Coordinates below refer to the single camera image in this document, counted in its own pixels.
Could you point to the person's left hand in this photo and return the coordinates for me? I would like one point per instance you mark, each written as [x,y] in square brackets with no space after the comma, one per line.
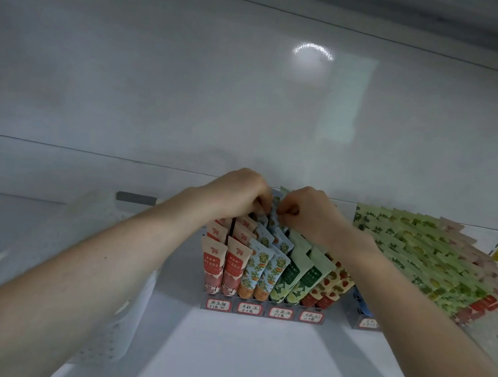
[231,194]

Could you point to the person's right hand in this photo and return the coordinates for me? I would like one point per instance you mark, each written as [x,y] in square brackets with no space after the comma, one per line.
[318,218]

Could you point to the row of hand cream tubes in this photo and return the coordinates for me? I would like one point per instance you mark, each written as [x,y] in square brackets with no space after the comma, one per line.
[417,260]

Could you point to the white metal shelf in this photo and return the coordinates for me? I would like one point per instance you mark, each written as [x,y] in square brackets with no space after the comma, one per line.
[249,365]

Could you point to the person's right forearm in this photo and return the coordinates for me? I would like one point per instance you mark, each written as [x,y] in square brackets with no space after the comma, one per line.
[431,347]

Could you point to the person's left forearm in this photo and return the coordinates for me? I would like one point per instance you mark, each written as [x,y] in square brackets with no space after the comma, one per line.
[51,305]

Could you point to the clear divider tray with labels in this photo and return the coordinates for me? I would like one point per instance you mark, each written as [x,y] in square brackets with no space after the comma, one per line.
[251,308]

